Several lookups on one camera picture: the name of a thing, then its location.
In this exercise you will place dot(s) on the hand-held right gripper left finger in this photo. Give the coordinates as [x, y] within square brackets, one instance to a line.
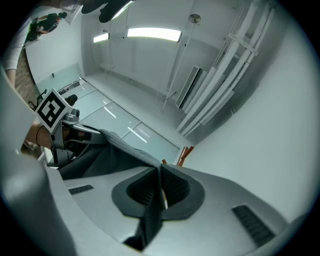
[100, 200]

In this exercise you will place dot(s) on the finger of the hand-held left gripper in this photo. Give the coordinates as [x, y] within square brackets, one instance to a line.
[96, 138]

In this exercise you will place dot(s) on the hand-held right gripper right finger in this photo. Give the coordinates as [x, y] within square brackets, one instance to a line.
[220, 200]

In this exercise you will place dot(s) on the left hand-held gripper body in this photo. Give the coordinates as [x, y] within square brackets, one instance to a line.
[53, 110]

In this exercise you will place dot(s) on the grey-blue garment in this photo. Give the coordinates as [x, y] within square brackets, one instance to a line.
[120, 155]

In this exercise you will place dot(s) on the person's left forearm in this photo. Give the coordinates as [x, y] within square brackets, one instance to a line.
[43, 137]

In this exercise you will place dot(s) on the black stand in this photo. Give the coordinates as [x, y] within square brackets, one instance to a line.
[40, 97]

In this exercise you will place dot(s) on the person's white shirt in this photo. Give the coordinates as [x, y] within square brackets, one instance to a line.
[17, 47]

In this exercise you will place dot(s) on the short ceiling light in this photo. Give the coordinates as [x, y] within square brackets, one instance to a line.
[101, 37]

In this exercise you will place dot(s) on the thin white conduit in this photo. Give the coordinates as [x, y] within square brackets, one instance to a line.
[174, 75]

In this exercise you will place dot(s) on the white air vent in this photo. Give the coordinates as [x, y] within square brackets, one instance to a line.
[190, 87]

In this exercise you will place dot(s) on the long ceiling light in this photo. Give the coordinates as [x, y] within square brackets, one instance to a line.
[153, 33]

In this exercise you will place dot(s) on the bundle of white pipes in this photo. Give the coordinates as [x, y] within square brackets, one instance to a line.
[232, 75]

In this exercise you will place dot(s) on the round ceiling detector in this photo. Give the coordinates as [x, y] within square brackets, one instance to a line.
[194, 18]

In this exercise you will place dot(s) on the black head camera mount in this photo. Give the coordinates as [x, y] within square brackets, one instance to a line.
[110, 10]

